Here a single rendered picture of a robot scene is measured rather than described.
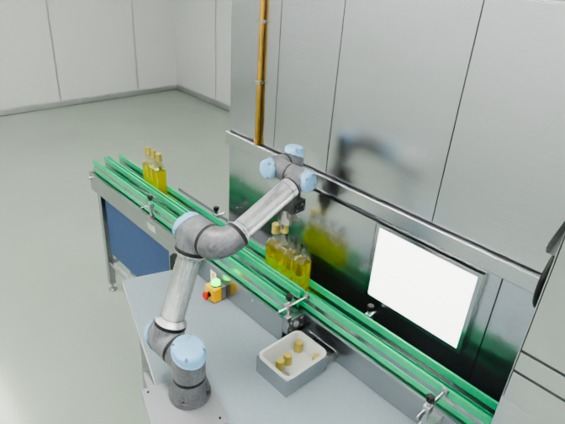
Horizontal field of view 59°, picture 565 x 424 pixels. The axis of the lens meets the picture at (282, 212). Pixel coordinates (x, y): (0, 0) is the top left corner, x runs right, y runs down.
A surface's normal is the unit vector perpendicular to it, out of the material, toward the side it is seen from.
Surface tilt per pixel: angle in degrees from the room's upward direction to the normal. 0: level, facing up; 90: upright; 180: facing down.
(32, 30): 90
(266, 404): 0
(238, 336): 0
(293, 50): 90
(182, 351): 8
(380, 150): 90
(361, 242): 90
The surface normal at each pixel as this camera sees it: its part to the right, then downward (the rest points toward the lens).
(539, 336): -0.73, 0.29
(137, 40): 0.68, 0.39
